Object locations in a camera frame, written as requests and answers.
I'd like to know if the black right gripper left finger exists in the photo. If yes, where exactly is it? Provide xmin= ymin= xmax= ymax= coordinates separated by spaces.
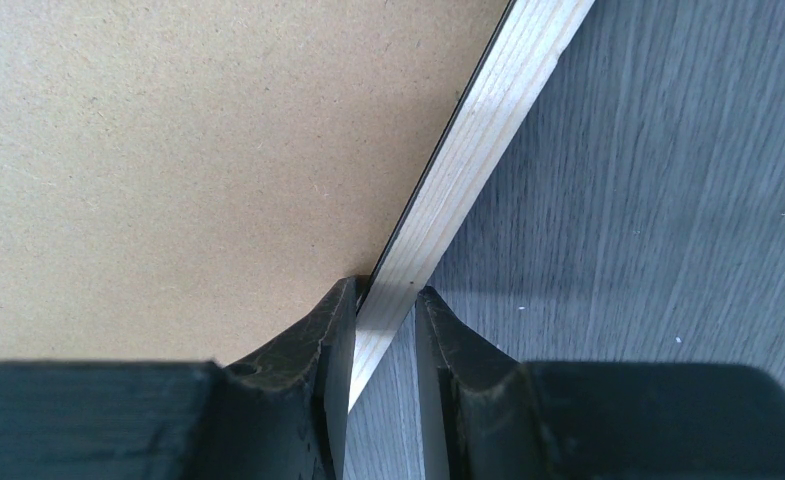
xmin=0 ymin=277 xmax=358 ymax=479

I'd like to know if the brown cardboard backing board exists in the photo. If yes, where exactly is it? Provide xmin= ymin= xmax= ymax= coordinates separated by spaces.
xmin=0 ymin=1 xmax=505 ymax=362

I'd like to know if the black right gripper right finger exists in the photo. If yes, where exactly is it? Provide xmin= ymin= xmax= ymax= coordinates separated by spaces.
xmin=415 ymin=287 xmax=785 ymax=479

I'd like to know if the light wooden picture frame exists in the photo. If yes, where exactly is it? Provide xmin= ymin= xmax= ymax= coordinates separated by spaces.
xmin=349 ymin=0 xmax=593 ymax=405

